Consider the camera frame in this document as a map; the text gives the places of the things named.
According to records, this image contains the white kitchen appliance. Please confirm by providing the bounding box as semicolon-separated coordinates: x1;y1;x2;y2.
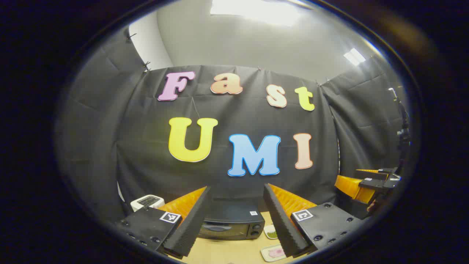
130;195;165;212

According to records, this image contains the black backdrop cloth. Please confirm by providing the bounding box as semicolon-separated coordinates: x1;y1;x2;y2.
55;26;411;225

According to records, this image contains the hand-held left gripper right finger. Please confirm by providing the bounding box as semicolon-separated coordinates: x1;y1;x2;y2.
263;183;364;258

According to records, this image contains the black electric oven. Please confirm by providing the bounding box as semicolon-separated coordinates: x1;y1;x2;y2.
198;198;265;241

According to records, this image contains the small ceiling light panel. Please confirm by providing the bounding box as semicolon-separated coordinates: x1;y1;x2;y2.
344;48;367;66

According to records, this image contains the cream square plate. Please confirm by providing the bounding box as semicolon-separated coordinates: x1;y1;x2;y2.
260;244;288;263

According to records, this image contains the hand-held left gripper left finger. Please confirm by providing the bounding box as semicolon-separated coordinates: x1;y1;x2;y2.
114;186;212;258

